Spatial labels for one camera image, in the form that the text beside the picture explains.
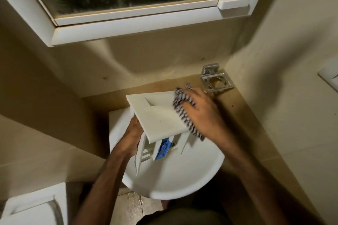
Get person's left hand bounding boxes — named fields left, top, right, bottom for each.
left=119, top=116, right=145, bottom=158

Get person's right hand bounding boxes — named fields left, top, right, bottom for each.
left=182, top=87, right=229, bottom=145

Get black white checkered cloth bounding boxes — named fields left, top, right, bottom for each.
left=173, top=83, right=206, bottom=141

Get white detergent drawer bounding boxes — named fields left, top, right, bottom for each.
left=125, top=91, right=201, bottom=178

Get person's right forearm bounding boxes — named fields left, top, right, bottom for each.
left=218, top=130, right=312, bottom=225

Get person's left forearm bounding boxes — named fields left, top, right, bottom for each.
left=70, top=151, right=135, bottom=225

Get person's dark shorts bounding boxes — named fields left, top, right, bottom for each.
left=142, top=206, right=234, bottom=225

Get chrome soap dish holder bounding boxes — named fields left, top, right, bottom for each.
left=200, top=63, right=235, bottom=94

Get white ceramic sink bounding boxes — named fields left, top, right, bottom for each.
left=108, top=109, right=225, bottom=200

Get white mirror cabinet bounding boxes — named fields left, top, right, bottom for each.
left=0, top=0, right=274, bottom=47

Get white toilet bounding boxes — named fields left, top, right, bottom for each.
left=0, top=182, right=69, bottom=225

